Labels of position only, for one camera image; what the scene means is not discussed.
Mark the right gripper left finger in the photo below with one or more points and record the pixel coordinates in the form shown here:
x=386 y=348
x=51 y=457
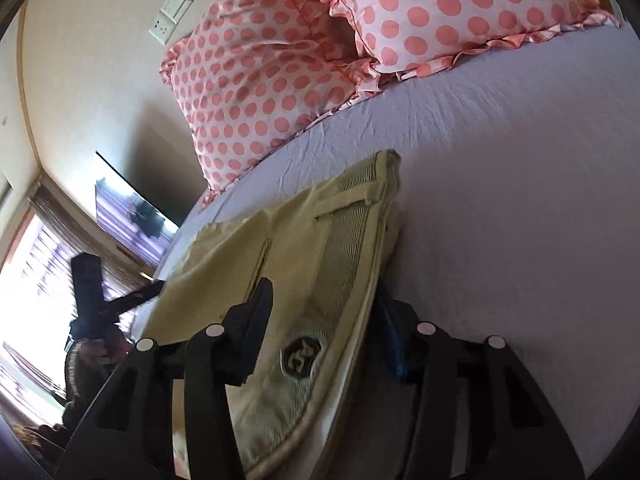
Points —
x=127 y=431

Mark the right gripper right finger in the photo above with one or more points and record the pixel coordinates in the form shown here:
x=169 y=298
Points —
x=477 y=393

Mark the khaki tan pants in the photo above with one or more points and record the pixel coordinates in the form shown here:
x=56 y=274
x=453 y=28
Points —
x=323 y=250

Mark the operator left hand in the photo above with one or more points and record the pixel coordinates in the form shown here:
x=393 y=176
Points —
x=90 y=362

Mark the dark framed window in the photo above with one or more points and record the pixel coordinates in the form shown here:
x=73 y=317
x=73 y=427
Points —
x=38 y=304

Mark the lavender bed sheet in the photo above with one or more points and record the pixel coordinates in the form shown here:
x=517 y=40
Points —
x=519 y=210

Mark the left polka dot pillow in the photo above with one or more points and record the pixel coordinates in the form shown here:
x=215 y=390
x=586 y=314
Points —
x=254 y=74

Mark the polka dot pillow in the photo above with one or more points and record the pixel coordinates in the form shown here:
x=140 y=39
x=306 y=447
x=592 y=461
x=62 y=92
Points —
x=417 y=38
x=254 y=74

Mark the right polka dot pillow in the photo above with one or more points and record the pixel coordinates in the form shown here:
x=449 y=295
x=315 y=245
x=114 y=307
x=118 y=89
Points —
x=417 y=38

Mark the wall mounted television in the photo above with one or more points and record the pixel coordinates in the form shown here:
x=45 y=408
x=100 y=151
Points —
x=126 y=215

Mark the white wall switch plate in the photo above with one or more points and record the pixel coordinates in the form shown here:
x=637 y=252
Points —
x=175 y=9

